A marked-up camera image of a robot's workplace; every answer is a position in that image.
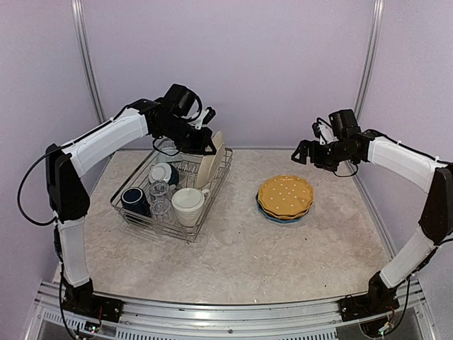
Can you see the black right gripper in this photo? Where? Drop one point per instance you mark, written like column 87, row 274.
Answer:
column 304, row 146

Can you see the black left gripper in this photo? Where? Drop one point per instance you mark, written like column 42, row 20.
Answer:
column 199, row 147

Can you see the cream plate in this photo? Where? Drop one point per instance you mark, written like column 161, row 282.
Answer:
column 210, row 164

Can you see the blue polka dot plate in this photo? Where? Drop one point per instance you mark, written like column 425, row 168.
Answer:
column 274, row 219

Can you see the yellow polka dot plate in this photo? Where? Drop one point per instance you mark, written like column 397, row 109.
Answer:
column 281, row 216

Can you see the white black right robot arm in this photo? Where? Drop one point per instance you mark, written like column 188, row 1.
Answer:
column 340, row 139

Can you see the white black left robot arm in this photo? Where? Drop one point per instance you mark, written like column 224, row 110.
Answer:
column 178, row 116

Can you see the light blue patterned bowl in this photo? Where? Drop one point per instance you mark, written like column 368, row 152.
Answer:
column 168, row 155

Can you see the dark teal bowl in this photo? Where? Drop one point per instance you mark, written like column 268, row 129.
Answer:
column 164, row 172

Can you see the cream ribbed mug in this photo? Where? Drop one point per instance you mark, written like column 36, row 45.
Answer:
column 188, row 205

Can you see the clear glass behind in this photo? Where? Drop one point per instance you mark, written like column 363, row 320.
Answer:
column 159, row 190

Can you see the clear glass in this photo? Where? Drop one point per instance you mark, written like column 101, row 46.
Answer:
column 161, row 210
column 159, row 190

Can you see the clear glass near front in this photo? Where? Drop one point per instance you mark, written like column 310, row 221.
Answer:
column 161, row 210

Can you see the dark blue mug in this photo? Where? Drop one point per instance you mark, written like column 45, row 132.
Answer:
column 134, row 199

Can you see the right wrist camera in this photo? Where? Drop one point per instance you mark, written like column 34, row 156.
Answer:
column 323, row 131

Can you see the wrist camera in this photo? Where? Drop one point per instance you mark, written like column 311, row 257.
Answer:
column 323, row 131
column 202, row 118

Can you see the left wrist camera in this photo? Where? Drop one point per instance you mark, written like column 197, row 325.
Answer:
column 202, row 118

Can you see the wire dish rack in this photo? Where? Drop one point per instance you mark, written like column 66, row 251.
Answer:
column 171, row 193

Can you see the right aluminium corner post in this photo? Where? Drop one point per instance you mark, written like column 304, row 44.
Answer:
column 372, row 46

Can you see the aluminium corner post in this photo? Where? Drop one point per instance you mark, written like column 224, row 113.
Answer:
column 372, row 46
column 82, row 40

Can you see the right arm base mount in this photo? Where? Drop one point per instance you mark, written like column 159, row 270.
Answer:
column 362, row 306

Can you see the aluminium front rail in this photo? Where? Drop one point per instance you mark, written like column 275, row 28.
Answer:
column 153, row 319

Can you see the left aluminium corner post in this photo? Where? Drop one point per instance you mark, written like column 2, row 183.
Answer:
column 82, row 40

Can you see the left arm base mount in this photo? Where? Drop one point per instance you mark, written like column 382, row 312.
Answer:
column 96, row 307

